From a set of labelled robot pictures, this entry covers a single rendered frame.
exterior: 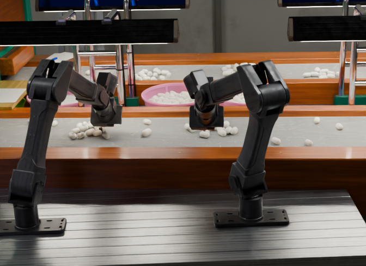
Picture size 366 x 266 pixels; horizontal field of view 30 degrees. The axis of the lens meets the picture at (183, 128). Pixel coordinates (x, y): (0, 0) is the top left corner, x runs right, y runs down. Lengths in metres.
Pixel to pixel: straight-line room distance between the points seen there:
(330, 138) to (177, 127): 0.51
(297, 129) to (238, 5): 2.65
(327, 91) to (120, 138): 0.90
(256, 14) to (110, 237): 3.28
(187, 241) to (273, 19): 3.30
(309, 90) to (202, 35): 2.25
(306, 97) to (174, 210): 0.99
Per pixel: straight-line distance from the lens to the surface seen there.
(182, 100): 2.58
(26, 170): 1.84
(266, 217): 1.86
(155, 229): 1.83
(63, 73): 1.87
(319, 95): 2.74
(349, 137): 2.25
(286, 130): 2.29
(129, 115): 2.42
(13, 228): 1.89
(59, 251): 1.78
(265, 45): 4.94
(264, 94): 1.63
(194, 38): 4.89
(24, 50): 3.02
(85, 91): 2.02
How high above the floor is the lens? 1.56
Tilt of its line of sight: 21 degrees down
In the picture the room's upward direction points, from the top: 2 degrees counter-clockwise
